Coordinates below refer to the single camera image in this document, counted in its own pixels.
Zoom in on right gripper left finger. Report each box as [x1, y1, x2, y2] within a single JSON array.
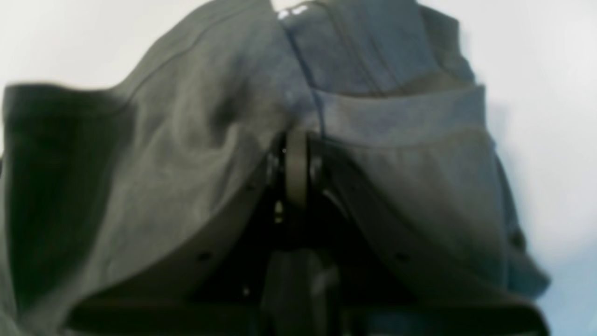
[[65, 132, 308, 336]]

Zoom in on grey T-shirt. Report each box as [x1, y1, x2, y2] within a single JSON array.
[[1, 0, 550, 336]]

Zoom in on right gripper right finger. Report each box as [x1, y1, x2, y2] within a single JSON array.
[[305, 134, 550, 336]]

